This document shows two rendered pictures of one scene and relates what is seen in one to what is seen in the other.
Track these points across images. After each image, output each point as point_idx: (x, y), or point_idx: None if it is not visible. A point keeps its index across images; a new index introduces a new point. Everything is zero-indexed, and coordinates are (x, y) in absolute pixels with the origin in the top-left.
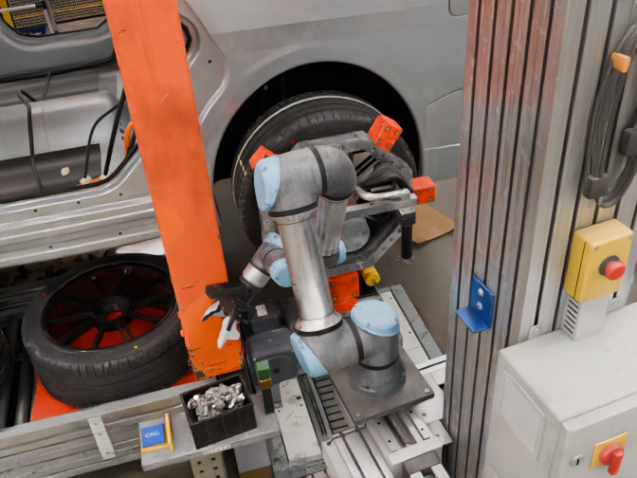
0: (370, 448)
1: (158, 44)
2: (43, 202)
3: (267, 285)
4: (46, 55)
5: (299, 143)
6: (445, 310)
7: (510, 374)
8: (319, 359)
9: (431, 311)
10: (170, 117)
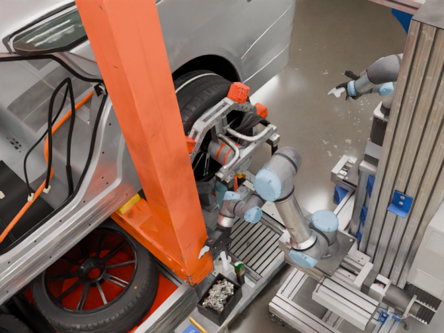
0: (338, 283)
1: (170, 131)
2: (37, 233)
3: (141, 194)
4: None
5: (196, 123)
6: (259, 161)
7: (438, 233)
8: (315, 258)
9: (252, 165)
10: (177, 165)
